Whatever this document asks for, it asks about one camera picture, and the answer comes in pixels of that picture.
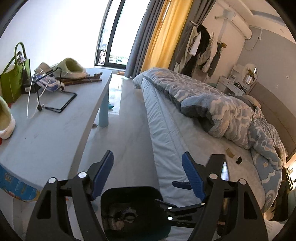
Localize black curved plastic piece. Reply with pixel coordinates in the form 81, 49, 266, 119
235, 156, 242, 165

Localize black trash bin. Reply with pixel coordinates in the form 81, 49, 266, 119
100, 186, 171, 240

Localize light blue bed mattress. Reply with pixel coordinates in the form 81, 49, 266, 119
133, 72, 265, 208

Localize grey table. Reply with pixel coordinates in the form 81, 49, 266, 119
1, 68, 112, 189

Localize blue patterned fleece blanket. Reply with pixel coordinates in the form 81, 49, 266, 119
143, 68, 287, 211

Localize blue printed box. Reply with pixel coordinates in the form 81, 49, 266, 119
0, 166, 40, 202

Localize dark wooden sticks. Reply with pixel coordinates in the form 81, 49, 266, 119
61, 72, 103, 86

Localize blue white package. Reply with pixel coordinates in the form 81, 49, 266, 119
34, 75, 65, 92

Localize green slipper near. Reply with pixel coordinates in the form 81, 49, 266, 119
0, 97, 16, 140

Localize green slipper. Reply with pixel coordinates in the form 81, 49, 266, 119
53, 58, 87, 79
0, 97, 16, 140

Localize grey headboard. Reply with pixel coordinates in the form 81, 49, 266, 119
248, 82, 296, 161

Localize green slipper far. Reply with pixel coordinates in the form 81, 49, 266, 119
53, 58, 87, 79

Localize black small box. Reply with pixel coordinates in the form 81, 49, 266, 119
21, 81, 40, 94

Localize yellow curtain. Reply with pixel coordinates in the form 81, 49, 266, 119
141, 0, 193, 72

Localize green felt tote bag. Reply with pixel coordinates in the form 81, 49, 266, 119
1, 42, 31, 103

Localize grey curtain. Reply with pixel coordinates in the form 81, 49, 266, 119
125, 0, 165, 78

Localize white air conditioner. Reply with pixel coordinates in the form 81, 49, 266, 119
214, 9, 253, 40

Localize black wire stand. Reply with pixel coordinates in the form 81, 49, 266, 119
31, 68, 77, 113

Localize white cable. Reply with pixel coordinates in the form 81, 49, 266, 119
26, 68, 56, 119

